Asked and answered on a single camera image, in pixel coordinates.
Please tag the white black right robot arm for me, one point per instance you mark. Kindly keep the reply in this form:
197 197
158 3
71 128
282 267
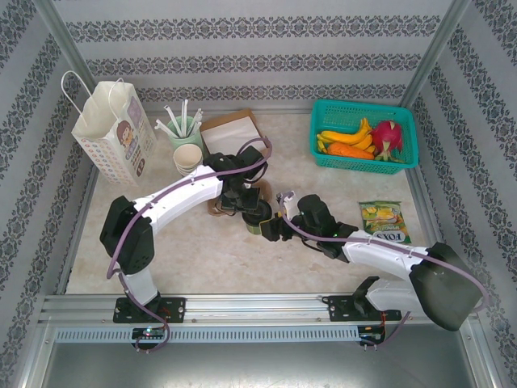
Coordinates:
383 250

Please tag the black plastic cup lid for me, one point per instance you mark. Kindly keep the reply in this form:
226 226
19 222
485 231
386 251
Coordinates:
260 212

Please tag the white cartoon print paper bag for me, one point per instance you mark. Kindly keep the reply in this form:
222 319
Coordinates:
101 121

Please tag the teal plastic basket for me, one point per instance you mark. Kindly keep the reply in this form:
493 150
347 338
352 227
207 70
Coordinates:
351 111

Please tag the pale green ceramic mug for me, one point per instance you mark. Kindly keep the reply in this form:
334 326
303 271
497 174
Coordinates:
186 147

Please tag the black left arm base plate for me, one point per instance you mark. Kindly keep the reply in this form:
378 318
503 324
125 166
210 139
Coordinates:
173 309

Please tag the small circuit board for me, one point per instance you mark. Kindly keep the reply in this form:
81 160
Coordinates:
148 333
371 333

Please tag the orange toy food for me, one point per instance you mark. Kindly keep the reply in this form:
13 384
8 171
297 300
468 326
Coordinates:
349 150

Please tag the small left circuit board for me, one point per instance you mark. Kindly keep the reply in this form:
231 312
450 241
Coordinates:
148 333

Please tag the yellow toy banana bunch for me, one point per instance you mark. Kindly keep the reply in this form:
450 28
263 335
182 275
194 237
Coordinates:
347 137

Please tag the white wrapped straw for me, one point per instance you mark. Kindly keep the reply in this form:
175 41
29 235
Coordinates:
196 119
163 126
185 115
170 117

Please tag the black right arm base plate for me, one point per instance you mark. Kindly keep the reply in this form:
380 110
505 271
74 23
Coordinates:
343 309

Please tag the grey metal panel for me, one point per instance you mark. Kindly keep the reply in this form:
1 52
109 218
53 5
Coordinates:
258 368

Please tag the green yellow snack packet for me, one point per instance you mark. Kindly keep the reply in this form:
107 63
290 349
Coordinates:
383 220

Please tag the brown pulp cup carrier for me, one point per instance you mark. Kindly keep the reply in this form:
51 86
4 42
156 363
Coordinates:
266 190

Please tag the green paper coffee cup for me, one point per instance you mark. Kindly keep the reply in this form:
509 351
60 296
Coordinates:
255 229

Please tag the aluminium mounting rail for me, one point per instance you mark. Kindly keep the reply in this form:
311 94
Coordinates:
258 307

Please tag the aluminium frame post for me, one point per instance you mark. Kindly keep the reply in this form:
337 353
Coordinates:
436 44
60 36

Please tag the stack of green paper cups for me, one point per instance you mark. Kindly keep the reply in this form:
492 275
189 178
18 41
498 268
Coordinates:
187 159

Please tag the brown cardboard box white inside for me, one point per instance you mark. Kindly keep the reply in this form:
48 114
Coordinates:
230 131

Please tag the small right circuit board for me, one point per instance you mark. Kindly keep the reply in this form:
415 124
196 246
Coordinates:
371 333

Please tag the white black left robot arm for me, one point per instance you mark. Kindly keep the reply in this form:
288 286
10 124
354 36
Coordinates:
182 194

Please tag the pink toy dragon fruit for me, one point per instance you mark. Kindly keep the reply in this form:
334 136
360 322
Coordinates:
387 135

